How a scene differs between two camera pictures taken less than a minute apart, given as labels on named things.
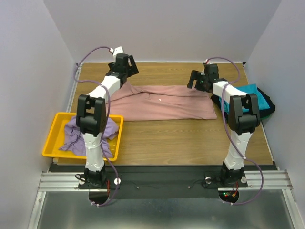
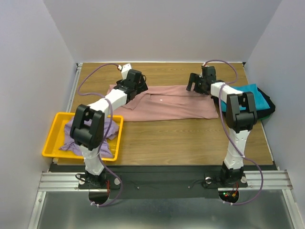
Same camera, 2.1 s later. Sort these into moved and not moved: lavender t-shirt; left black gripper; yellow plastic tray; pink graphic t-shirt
Moved: left black gripper
Not moved: yellow plastic tray; lavender t-shirt; pink graphic t-shirt
